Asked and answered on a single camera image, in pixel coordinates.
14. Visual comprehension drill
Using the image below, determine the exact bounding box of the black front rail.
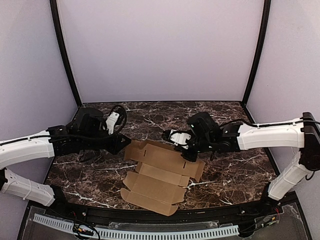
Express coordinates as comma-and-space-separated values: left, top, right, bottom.
47, 200, 283, 233

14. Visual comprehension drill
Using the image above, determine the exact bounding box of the right black frame post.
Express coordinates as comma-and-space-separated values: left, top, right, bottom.
241, 0, 272, 107

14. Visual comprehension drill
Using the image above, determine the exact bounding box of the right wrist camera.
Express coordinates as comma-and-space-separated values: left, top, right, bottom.
161, 129, 192, 149

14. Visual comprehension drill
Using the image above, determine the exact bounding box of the brown cardboard paper box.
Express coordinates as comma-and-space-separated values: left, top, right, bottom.
120, 139, 205, 216

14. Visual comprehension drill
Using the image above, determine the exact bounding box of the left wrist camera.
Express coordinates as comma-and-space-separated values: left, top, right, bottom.
104, 104, 127, 136

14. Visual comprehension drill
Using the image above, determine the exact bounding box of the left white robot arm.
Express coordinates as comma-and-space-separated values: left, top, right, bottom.
0, 104, 131, 207

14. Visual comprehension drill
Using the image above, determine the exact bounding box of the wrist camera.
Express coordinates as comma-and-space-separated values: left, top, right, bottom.
161, 129, 192, 149
104, 104, 127, 136

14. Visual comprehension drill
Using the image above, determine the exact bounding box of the white slotted cable duct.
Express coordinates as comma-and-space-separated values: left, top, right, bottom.
32, 213, 239, 240

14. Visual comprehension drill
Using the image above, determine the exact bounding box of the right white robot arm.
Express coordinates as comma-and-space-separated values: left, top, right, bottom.
167, 112, 320, 201

